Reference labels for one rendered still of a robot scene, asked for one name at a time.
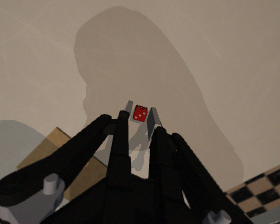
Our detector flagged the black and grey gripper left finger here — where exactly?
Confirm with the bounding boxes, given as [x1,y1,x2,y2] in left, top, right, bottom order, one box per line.
[0,100,134,224]

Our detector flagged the tan square mat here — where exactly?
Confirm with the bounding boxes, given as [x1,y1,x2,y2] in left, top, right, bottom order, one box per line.
[16,127,107,201]

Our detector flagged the red die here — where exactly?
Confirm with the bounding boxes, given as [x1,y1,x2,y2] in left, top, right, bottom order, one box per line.
[133,105,148,122]

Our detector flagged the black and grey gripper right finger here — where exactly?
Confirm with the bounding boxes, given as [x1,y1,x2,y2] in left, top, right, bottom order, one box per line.
[147,107,254,224]

